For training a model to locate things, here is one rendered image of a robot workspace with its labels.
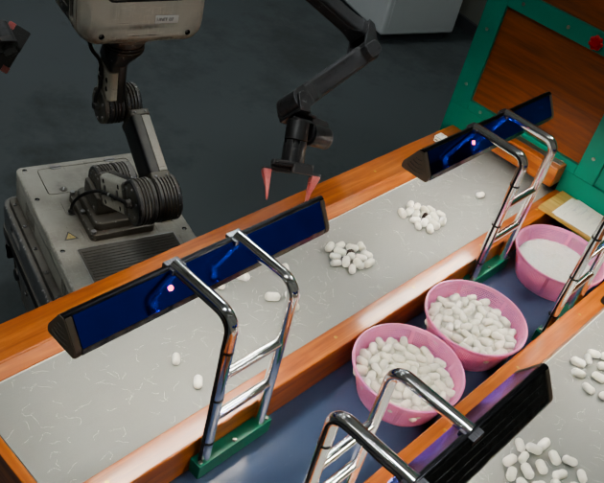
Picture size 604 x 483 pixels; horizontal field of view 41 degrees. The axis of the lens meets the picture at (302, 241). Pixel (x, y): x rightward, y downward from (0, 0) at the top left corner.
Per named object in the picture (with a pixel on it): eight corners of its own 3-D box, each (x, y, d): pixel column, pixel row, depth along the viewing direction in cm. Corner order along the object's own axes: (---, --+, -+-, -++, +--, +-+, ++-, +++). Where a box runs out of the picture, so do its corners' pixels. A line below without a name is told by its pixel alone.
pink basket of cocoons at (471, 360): (401, 352, 200) (411, 325, 194) (429, 290, 220) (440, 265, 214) (502, 398, 195) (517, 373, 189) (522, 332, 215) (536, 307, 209)
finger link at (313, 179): (284, 202, 202) (290, 166, 202) (312, 207, 203) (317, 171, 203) (287, 201, 195) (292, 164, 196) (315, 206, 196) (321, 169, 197)
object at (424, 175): (400, 167, 197) (408, 142, 192) (529, 106, 237) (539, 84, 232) (425, 184, 193) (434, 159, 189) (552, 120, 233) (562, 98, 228)
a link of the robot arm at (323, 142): (275, 103, 204) (298, 88, 198) (308, 114, 212) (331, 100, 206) (280, 147, 200) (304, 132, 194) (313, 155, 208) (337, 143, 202)
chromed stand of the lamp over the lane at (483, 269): (414, 254, 231) (466, 122, 204) (454, 231, 244) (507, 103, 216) (467, 292, 223) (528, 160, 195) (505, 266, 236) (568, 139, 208)
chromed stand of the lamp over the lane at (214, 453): (139, 417, 169) (158, 259, 141) (211, 375, 182) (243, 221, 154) (197, 479, 161) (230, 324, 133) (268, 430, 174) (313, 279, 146)
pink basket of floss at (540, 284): (512, 301, 224) (524, 276, 218) (498, 241, 245) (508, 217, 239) (602, 317, 227) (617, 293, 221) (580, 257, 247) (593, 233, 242)
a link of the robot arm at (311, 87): (347, 53, 233) (374, 34, 226) (358, 69, 234) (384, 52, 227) (267, 106, 202) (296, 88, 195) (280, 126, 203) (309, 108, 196)
